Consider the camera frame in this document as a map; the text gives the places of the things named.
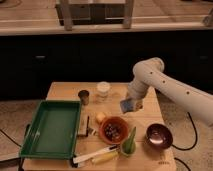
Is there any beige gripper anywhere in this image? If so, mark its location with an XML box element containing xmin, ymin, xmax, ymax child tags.
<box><xmin>128</xmin><ymin>98</ymin><xmax>143</xmax><ymax>111</ymax></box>

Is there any green plastic tray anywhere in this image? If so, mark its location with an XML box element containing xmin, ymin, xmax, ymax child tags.
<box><xmin>20</xmin><ymin>100</ymin><xmax>81</xmax><ymax>160</ymax></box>

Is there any dark purple bowl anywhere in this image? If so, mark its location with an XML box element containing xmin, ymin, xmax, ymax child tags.
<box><xmin>145</xmin><ymin>123</ymin><xmax>173</xmax><ymax>150</ymax></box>

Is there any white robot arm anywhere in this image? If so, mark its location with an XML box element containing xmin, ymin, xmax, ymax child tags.
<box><xmin>127</xmin><ymin>57</ymin><xmax>213</xmax><ymax>126</ymax></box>

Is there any white lidded jar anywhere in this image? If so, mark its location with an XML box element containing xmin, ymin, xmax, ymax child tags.
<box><xmin>96</xmin><ymin>81</ymin><xmax>111</xmax><ymax>101</ymax></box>

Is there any wooden stool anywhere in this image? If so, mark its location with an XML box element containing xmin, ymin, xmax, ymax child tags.
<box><xmin>55</xmin><ymin>0</ymin><xmax>134</xmax><ymax>30</ymax></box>

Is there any yellow corn toy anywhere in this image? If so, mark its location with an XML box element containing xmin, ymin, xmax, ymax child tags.
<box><xmin>92</xmin><ymin>151</ymin><xmax>118</xmax><ymax>164</ymax></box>

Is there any orange bowl with beans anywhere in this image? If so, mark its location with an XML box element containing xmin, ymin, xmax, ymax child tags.
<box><xmin>99</xmin><ymin>116</ymin><xmax>129</xmax><ymax>144</ymax></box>

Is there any yellow round toy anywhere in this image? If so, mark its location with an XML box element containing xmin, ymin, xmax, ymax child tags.
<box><xmin>95</xmin><ymin>112</ymin><xmax>106</xmax><ymax>124</ymax></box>

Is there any green cone toy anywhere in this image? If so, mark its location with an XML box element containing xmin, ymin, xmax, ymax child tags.
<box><xmin>120</xmin><ymin>128</ymin><xmax>136</xmax><ymax>157</ymax></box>

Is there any blue sponge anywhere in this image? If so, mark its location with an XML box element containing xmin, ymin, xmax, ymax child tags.
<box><xmin>120</xmin><ymin>99</ymin><xmax>134</xmax><ymax>114</ymax></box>

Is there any black cable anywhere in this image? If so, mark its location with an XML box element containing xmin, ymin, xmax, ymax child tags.
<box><xmin>172</xmin><ymin>111</ymin><xmax>199</xmax><ymax>152</ymax></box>

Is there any small metal cup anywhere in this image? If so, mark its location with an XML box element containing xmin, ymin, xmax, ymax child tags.
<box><xmin>78</xmin><ymin>90</ymin><xmax>89</xmax><ymax>105</ymax></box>

